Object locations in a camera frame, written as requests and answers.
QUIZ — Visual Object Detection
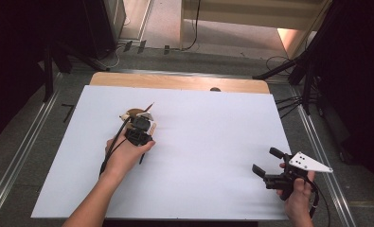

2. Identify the grey cabinet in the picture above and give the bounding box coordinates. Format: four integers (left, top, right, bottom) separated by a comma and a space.
103, 0, 127, 42

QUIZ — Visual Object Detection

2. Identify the white floor cable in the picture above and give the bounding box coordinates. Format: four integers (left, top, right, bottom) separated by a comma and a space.
94, 44, 127, 70

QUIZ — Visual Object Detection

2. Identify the black curtain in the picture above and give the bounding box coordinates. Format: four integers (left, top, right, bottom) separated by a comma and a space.
0, 0, 107, 148
313, 0, 374, 197

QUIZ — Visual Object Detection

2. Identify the black tripod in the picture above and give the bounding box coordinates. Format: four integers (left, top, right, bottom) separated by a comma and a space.
252, 0, 334, 116

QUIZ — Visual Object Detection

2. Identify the metal floor rail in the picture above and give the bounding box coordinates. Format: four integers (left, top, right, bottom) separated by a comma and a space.
0, 71, 64, 223
289, 84, 358, 227

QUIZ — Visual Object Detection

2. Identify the white table mat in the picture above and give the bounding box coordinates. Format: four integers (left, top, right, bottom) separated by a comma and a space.
30, 84, 292, 220

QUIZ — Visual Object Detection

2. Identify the wooden animal pen cup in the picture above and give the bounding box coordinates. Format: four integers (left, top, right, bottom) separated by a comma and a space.
118, 107, 150, 127

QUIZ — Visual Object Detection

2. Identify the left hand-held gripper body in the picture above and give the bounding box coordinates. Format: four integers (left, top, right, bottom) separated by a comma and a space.
124, 112, 154, 147

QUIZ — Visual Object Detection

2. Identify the light wooden shelf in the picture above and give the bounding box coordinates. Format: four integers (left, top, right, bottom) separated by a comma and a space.
178, 0, 332, 61

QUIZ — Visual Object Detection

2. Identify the black metal stand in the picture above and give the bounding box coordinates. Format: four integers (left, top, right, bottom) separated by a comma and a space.
42, 41, 112, 102

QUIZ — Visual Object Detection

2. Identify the wooden table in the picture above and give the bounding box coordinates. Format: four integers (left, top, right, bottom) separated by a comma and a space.
89, 71, 271, 95

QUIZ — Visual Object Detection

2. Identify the person's left hand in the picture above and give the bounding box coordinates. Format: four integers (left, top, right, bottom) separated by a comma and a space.
102, 131, 156, 183

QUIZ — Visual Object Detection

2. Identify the black cable bundle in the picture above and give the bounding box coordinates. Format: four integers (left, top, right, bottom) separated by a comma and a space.
274, 96, 304, 120

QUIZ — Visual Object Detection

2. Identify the person's right hand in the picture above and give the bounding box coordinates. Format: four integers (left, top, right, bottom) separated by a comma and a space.
276, 162, 316, 219

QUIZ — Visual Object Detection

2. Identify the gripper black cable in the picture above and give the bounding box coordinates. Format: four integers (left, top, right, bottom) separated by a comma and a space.
98, 115, 132, 178
306, 176, 332, 227

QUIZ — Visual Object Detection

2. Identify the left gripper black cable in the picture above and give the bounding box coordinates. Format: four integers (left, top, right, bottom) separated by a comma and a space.
98, 115, 132, 178

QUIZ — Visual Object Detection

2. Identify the hanging black cable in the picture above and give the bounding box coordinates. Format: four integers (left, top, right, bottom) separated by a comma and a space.
180, 0, 202, 52

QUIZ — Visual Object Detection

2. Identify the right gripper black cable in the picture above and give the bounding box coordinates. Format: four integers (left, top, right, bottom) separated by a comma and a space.
306, 176, 332, 227

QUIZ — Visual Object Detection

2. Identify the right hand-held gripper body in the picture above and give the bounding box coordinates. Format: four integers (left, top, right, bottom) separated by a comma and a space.
263, 151, 334, 201

